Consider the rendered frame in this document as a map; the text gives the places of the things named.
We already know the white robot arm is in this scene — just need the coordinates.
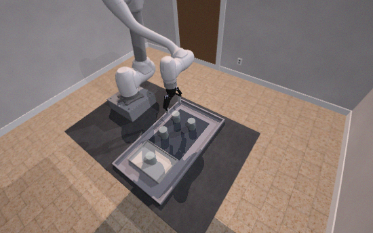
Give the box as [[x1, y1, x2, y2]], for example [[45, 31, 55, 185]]
[[102, 0, 195, 106]]

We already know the clear glass cylinder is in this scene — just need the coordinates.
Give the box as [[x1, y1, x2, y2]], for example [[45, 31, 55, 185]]
[[187, 118, 195, 131], [159, 126, 169, 140], [146, 151, 157, 165], [172, 111, 180, 123]]

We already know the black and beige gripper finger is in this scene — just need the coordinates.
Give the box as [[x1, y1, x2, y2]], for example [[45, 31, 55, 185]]
[[163, 94, 173, 114], [174, 87, 182, 103]]

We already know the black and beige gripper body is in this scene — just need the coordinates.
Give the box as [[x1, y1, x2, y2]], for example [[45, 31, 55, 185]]
[[166, 88, 176, 97]]

